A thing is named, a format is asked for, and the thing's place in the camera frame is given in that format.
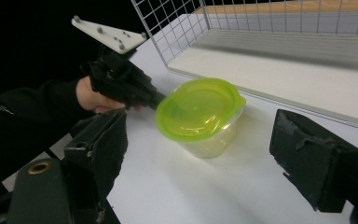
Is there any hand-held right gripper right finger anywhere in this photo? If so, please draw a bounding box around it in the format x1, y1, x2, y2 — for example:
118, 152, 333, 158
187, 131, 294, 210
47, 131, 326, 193
268, 108, 358, 214

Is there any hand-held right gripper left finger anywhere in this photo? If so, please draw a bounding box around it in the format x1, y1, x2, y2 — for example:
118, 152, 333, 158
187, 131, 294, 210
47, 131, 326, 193
63, 108, 129, 200

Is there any yellow-green lidded plastic container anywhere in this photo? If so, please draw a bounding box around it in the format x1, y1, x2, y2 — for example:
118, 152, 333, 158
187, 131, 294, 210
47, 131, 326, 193
154, 77, 247, 160

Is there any white wire shelf rack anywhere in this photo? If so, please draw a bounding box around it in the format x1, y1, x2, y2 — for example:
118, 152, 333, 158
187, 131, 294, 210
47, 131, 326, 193
130, 0, 358, 134

